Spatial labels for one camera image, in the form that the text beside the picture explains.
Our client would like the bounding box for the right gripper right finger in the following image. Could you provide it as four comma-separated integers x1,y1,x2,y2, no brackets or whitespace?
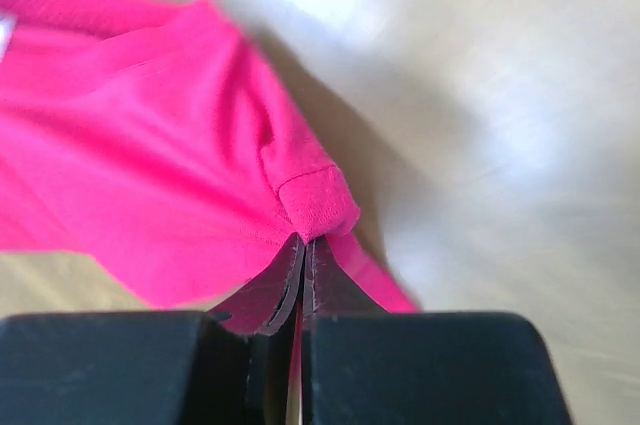
301,238,572,424

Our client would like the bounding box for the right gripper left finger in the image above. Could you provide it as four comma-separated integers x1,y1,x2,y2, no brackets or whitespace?
1,237,305,424

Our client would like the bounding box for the pink t shirt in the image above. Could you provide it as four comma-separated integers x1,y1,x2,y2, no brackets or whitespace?
1,0,416,312

